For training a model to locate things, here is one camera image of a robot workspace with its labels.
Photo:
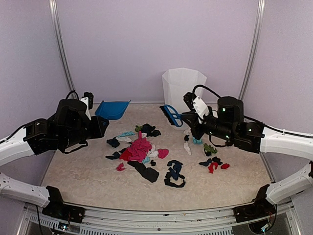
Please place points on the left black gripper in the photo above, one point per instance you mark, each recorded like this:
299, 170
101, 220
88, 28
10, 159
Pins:
99, 130

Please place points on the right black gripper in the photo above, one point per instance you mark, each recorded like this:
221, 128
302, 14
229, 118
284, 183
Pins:
191, 116

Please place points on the blue hand brush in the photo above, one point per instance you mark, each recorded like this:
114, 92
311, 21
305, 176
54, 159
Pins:
172, 115

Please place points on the blue plastic dustpan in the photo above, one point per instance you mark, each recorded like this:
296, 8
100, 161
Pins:
112, 110

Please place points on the translucent white waste bin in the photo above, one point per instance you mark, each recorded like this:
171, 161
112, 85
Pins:
177, 82

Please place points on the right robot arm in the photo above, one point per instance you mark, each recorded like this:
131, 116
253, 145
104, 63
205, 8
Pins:
253, 136

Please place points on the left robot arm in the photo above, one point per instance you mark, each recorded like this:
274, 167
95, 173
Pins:
67, 130

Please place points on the red paper scraps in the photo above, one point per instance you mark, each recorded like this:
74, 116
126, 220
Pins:
214, 166

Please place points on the light blue paper scrap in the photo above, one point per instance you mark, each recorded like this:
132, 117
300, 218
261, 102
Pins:
196, 141

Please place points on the white paper scrap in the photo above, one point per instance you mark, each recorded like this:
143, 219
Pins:
187, 148

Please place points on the dark blue scrap left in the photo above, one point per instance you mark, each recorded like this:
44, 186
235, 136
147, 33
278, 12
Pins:
113, 142

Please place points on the green paper scrap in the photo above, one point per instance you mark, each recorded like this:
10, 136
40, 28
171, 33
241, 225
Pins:
209, 150

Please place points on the dark scrap cluster back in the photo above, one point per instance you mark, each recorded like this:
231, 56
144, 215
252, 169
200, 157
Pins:
148, 129

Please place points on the navy blue paper scrap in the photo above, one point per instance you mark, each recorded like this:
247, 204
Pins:
175, 168

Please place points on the small pink paper scrap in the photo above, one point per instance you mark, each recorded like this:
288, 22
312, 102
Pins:
120, 167

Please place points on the large black paper scrap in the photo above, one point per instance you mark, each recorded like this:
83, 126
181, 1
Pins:
148, 173

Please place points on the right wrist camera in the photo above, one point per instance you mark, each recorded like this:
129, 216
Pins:
197, 105

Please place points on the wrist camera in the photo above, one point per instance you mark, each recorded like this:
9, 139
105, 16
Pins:
87, 99
197, 105

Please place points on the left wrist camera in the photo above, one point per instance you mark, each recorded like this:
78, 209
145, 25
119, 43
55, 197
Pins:
87, 99

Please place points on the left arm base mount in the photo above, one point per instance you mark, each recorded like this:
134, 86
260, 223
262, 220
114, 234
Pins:
56, 207

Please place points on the front aluminium rail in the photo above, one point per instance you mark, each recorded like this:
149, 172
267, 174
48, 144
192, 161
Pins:
104, 221

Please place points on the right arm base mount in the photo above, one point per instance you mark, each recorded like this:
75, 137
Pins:
260, 207

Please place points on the left aluminium frame post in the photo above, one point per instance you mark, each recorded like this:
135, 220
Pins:
61, 48

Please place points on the aluminium frame post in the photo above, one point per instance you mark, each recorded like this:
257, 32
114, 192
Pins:
61, 48
253, 48

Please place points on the right aluminium frame post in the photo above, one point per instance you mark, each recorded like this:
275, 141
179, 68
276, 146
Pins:
253, 48

